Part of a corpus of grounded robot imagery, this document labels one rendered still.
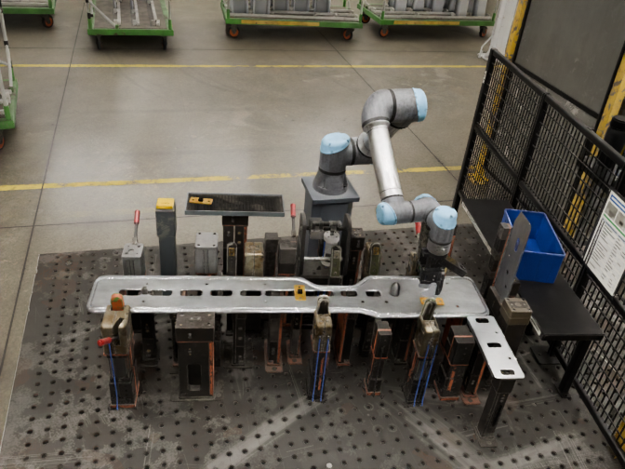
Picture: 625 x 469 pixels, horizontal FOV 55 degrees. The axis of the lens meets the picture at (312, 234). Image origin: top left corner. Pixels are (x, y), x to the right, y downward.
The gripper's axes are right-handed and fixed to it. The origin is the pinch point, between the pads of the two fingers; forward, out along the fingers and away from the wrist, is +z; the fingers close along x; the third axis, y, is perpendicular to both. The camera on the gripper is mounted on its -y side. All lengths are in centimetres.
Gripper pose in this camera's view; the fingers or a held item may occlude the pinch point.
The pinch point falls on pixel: (432, 296)
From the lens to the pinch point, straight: 216.0
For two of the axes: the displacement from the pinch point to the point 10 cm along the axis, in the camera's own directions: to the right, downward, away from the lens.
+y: -9.9, 0.0, -1.2
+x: 1.0, 5.5, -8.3
